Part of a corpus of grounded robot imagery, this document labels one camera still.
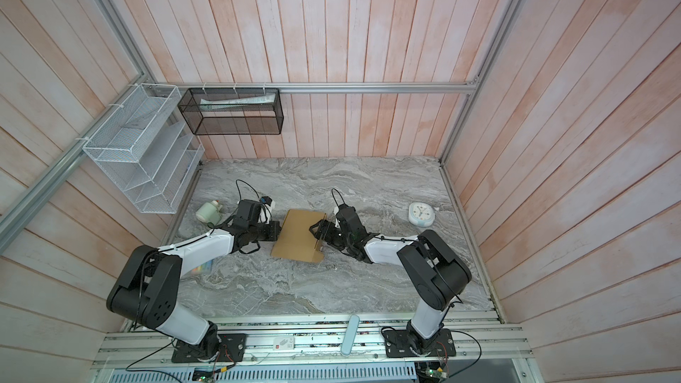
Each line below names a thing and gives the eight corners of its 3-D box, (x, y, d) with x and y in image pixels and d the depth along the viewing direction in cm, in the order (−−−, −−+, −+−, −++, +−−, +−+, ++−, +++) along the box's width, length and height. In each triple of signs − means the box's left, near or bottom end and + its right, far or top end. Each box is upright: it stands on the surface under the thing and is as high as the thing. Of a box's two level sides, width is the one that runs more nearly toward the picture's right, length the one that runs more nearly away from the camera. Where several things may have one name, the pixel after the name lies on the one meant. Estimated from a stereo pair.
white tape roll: (202, 229, 100) (193, 218, 94) (208, 211, 106) (200, 200, 99) (217, 229, 100) (209, 218, 94) (223, 211, 106) (216, 200, 99)
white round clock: (410, 226, 101) (412, 221, 99) (405, 206, 107) (407, 201, 105) (435, 226, 101) (437, 221, 99) (429, 206, 107) (431, 201, 105)
